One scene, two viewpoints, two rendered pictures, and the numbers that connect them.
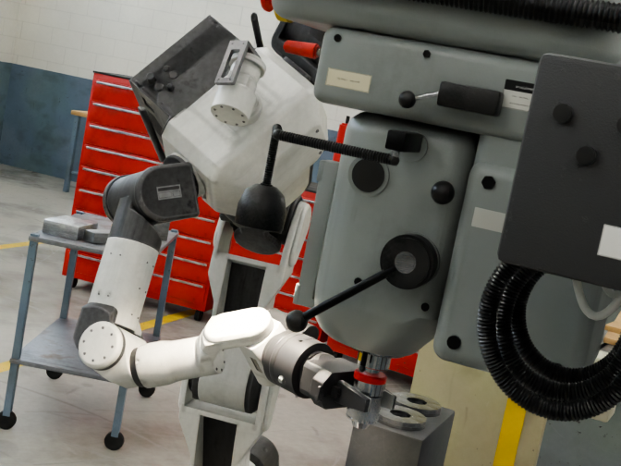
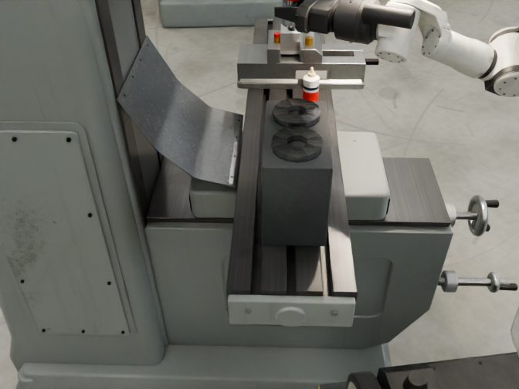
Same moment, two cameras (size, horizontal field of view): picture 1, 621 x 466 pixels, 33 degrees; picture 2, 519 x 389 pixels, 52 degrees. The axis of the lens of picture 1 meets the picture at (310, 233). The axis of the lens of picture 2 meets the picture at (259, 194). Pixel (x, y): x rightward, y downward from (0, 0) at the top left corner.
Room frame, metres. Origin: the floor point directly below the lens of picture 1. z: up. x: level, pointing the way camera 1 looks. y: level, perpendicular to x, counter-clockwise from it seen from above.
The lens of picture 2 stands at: (2.49, -0.53, 1.67)
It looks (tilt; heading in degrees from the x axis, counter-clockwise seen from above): 41 degrees down; 163
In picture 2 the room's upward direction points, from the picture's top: 1 degrees counter-clockwise
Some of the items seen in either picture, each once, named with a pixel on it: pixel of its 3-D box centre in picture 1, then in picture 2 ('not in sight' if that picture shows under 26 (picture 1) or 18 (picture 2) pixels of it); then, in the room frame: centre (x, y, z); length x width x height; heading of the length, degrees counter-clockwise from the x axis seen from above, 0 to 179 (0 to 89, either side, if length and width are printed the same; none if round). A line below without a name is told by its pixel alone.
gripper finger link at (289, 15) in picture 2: (380, 395); (287, 14); (1.47, -0.14, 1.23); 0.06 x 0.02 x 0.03; 45
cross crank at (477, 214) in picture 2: not in sight; (464, 215); (1.61, 0.35, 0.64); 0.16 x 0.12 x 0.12; 70
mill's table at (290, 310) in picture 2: not in sight; (290, 122); (1.38, -0.10, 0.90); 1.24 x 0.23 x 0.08; 160
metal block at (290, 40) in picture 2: not in sight; (290, 38); (1.21, -0.04, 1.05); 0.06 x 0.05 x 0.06; 160
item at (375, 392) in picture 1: (365, 398); (293, 10); (1.44, -0.12, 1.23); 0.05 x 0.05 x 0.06
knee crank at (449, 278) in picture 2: not in sight; (478, 282); (1.76, 0.33, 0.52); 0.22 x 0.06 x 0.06; 70
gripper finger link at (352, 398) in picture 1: (350, 398); not in sight; (1.42, -0.10, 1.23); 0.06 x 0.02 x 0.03; 45
